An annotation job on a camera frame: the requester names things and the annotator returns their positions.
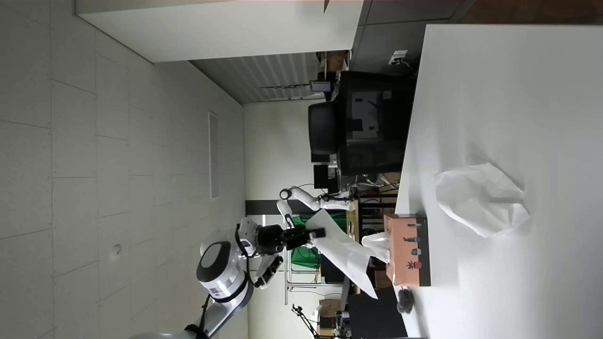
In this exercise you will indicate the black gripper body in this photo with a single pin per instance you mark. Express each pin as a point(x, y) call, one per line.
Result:
point(283, 238)

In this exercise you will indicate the white tissue sheet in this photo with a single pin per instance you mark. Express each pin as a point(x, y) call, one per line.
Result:
point(342, 251)

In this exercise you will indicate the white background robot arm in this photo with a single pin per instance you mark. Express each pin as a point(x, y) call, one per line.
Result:
point(304, 198)

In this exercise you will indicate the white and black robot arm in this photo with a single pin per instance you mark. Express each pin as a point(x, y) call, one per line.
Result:
point(219, 275)

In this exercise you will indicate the pink tissue box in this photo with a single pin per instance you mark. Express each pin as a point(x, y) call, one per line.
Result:
point(406, 251)

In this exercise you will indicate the crumpled white tissue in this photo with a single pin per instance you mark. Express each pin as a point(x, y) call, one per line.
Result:
point(481, 198)

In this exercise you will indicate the green cloth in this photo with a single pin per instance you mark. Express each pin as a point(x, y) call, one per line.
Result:
point(304, 255)

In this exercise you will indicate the dark bookshelf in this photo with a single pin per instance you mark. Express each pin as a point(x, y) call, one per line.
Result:
point(377, 210)

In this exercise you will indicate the small grey knob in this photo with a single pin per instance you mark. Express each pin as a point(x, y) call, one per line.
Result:
point(406, 302)

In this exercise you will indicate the large black monitor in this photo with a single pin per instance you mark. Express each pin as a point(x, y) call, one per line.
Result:
point(370, 123)

